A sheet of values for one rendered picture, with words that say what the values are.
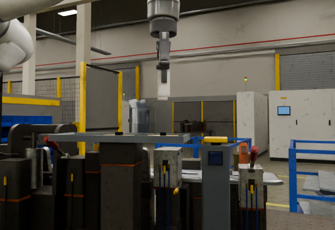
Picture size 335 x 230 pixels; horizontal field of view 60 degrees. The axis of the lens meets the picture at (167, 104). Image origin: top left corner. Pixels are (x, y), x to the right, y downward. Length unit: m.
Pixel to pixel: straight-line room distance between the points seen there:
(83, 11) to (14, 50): 8.31
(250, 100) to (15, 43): 8.13
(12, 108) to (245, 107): 6.64
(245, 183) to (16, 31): 0.86
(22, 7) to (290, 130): 8.28
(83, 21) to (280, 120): 6.37
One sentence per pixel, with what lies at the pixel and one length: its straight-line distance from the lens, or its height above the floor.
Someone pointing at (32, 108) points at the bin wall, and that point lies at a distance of 4.01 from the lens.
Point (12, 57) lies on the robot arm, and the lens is 1.10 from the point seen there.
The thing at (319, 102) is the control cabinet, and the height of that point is 1.64.
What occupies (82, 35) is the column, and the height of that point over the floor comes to 3.65.
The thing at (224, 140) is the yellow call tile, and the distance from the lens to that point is 0.75.
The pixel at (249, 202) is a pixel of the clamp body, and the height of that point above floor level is 0.96.
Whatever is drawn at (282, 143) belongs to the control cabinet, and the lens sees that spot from 8.83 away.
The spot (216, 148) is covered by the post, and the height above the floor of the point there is 1.14.
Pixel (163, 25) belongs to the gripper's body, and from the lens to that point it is 0.79.
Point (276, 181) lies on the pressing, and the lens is 1.06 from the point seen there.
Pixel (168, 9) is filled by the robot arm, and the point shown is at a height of 1.50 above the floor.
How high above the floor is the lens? 1.21
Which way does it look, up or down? 3 degrees up
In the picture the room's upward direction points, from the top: straight up
